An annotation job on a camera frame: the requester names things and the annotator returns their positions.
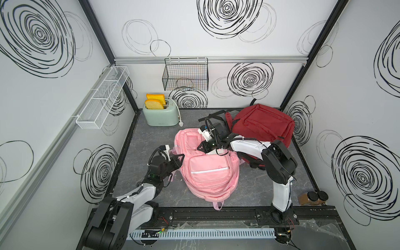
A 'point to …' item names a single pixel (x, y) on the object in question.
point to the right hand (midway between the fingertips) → (199, 147)
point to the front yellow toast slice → (153, 104)
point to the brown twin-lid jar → (313, 198)
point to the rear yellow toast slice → (160, 97)
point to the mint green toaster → (167, 116)
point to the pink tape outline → (212, 177)
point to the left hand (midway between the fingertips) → (183, 156)
